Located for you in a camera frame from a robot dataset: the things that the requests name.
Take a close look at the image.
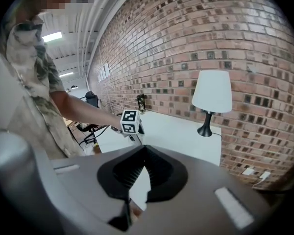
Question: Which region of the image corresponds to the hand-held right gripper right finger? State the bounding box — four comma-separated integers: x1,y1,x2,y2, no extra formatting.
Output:
139,145,272,235

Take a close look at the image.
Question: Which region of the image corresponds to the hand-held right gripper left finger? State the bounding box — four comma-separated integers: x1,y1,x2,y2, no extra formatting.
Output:
50,145,146,235

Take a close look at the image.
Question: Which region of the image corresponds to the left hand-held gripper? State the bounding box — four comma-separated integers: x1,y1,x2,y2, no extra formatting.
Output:
113,109,146,142

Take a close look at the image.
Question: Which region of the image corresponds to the person's left forearm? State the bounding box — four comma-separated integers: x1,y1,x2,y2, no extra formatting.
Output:
50,89,123,132

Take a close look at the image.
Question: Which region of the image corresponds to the black patterned vase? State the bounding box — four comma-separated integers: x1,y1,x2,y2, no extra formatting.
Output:
136,94,147,115

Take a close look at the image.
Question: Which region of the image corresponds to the black swivel chair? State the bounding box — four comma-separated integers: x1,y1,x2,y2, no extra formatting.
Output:
85,91,100,108

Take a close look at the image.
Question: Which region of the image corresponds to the white table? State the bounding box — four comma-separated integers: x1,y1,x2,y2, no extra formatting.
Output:
95,110,222,167

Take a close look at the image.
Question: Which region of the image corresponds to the white shade table lamp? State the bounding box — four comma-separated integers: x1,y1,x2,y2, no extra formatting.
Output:
191,70,233,138

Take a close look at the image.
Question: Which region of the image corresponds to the camouflage shirt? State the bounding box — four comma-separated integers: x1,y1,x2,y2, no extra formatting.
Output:
0,13,87,159

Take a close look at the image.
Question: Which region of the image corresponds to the white power cable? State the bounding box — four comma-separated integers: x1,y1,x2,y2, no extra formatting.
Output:
253,177,267,188

